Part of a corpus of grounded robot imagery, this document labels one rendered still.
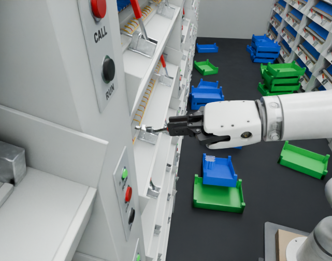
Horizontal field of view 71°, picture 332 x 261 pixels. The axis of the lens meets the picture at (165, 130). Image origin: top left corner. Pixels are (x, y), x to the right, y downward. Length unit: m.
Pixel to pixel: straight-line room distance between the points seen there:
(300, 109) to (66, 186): 0.37
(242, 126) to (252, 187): 1.30
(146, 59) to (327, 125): 0.31
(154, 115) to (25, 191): 0.43
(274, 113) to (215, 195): 1.21
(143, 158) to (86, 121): 0.32
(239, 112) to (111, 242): 0.31
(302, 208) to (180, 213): 0.75
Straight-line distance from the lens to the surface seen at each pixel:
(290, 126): 0.45
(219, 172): 1.67
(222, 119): 0.44
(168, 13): 0.66
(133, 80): 0.23
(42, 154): 0.19
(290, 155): 2.05
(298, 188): 1.83
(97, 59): 0.17
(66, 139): 0.16
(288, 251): 1.12
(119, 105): 0.22
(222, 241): 1.45
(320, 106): 0.46
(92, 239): 0.27
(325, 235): 0.92
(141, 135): 0.50
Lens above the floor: 1.26
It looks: 38 degrees down
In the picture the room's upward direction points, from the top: straight up
